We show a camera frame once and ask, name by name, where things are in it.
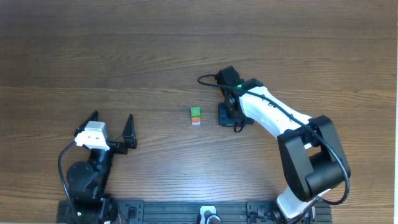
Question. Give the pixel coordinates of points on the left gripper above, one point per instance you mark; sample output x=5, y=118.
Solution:
x=118, y=147

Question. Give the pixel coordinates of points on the orange cube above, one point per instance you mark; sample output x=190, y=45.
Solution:
x=196, y=119

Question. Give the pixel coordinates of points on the green cube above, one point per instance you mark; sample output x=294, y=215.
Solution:
x=195, y=112

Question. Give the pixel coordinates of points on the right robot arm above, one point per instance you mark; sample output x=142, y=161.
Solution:
x=264, y=109

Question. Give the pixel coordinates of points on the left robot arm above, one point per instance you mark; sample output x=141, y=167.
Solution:
x=90, y=177

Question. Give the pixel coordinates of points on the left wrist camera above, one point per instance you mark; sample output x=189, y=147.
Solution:
x=92, y=136

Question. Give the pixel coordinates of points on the mounting rail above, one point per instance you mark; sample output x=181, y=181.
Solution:
x=174, y=213

